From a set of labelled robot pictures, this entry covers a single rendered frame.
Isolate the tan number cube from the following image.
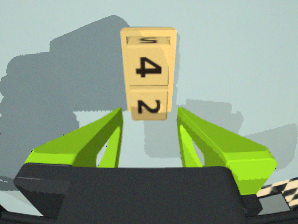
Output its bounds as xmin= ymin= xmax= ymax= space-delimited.
xmin=129 ymin=85 xmax=169 ymax=121
xmin=126 ymin=37 xmax=171 ymax=86

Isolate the yellow shallow tray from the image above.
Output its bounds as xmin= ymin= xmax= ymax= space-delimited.
xmin=120 ymin=27 xmax=176 ymax=112

